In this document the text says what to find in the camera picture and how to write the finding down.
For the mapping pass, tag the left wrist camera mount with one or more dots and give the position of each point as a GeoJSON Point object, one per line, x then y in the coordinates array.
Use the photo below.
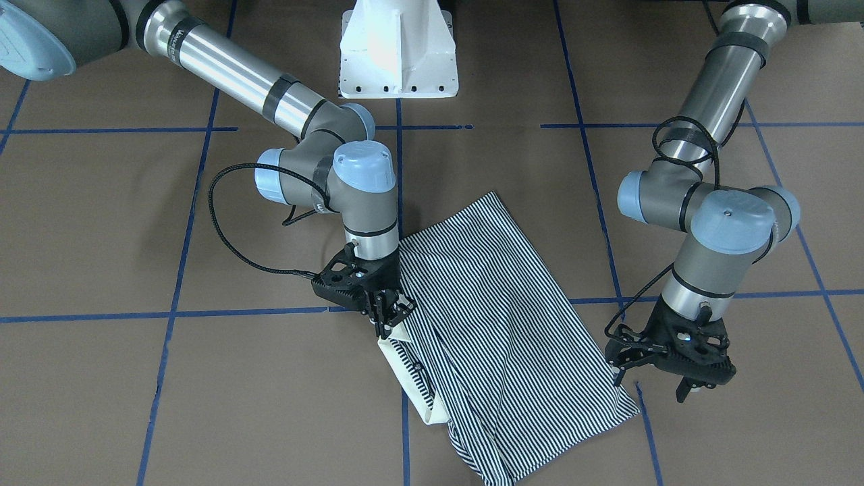
{"type": "Point", "coordinates": [708, 375]}

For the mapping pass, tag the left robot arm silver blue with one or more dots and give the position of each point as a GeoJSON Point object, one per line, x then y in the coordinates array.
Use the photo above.
{"type": "Point", "coordinates": [727, 229]}

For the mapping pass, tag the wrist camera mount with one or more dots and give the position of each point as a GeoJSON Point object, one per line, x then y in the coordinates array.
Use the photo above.
{"type": "Point", "coordinates": [341, 281]}
{"type": "Point", "coordinates": [708, 375]}

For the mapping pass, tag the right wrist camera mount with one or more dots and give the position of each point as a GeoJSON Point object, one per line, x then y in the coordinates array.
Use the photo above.
{"type": "Point", "coordinates": [341, 281]}

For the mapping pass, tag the striped polo shirt white collar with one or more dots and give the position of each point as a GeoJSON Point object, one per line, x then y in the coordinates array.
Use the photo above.
{"type": "Point", "coordinates": [494, 349]}

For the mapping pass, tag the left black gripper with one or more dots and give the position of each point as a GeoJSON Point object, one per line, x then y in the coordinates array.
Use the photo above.
{"type": "Point", "coordinates": [632, 348]}

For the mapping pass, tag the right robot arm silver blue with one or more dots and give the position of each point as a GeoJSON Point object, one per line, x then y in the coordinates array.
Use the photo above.
{"type": "Point", "coordinates": [336, 167]}

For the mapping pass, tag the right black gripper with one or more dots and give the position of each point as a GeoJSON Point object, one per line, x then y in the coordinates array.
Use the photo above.
{"type": "Point", "coordinates": [386, 275]}

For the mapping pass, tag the white central mounting post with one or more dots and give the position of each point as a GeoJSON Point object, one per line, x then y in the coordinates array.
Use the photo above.
{"type": "Point", "coordinates": [397, 50]}

